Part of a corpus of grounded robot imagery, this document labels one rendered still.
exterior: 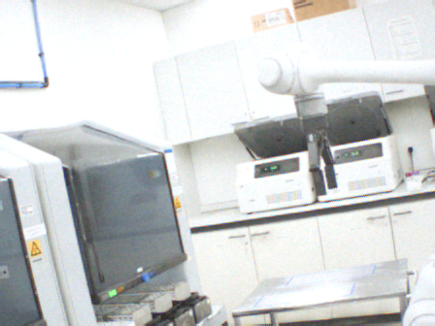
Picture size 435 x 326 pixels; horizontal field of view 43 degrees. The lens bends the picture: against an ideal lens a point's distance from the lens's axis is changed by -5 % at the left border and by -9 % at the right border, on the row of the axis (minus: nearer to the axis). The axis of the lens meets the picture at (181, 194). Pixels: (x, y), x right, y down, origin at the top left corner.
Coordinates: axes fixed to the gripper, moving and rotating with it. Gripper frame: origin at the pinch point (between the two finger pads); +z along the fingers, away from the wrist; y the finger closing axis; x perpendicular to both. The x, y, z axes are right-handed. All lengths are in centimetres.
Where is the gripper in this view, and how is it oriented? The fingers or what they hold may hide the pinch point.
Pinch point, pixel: (326, 188)
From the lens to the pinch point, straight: 163.4
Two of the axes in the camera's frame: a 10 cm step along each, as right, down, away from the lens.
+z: 2.0, 9.8, 0.5
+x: -8.6, 1.5, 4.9
